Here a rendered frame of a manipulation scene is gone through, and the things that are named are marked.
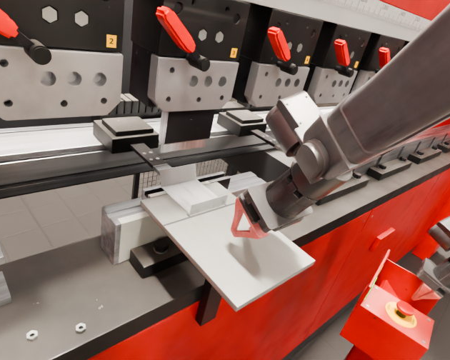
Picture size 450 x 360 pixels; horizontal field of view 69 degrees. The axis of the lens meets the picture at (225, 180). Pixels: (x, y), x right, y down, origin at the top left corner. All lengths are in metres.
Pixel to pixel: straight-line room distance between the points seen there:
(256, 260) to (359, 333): 0.48
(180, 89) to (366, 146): 0.30
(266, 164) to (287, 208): 0.79
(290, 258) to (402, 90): 0.36
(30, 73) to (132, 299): 0.38
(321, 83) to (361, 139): 0.48
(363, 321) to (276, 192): 0.54
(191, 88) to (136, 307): 0.36
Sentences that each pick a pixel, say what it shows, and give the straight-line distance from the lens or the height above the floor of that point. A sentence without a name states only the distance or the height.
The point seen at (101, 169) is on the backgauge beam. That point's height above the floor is 0.91.
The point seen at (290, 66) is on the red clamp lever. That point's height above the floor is 1.26.
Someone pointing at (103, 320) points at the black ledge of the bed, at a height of 0.88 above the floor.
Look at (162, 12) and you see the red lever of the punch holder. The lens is 0.43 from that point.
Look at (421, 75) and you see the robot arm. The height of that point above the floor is 1.32.
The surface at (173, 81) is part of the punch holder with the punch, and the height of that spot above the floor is 1.22.
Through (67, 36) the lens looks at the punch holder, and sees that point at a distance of 0.42.
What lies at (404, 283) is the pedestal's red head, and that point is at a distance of 1.06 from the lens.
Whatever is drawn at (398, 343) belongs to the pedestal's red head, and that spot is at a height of 0.75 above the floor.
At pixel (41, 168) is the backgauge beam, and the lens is 0.80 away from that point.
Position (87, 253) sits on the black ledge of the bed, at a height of 0.88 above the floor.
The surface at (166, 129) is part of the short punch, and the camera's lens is 0.56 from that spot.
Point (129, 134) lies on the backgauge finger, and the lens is 0.78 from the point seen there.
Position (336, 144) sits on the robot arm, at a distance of 0.32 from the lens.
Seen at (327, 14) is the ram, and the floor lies 1.35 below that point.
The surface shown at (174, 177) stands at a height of 1.01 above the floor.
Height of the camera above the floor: 1.34
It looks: 29 degrees down
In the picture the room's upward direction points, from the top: 14 degrees clockwise
